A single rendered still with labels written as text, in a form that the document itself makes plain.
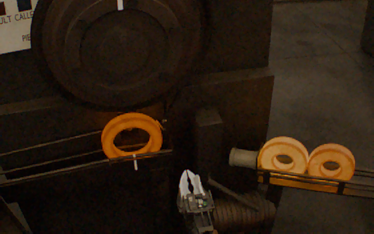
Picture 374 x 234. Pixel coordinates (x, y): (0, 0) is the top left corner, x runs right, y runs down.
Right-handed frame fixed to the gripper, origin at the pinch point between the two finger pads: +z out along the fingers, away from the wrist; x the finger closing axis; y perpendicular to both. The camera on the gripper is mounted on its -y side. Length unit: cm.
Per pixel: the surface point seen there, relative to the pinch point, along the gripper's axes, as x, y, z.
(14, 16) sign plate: 43, 32, 39
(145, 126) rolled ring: 8.5, 1.1, 17.5
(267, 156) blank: -26.0, -4.3, 3.8
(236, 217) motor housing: -16.1, -22.8, -7.2
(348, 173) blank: -47.9, 0.6, -10.6
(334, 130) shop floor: -116, -96, 60
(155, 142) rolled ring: 5.9, -5.2, 15.6
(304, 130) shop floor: -95, -97, 64
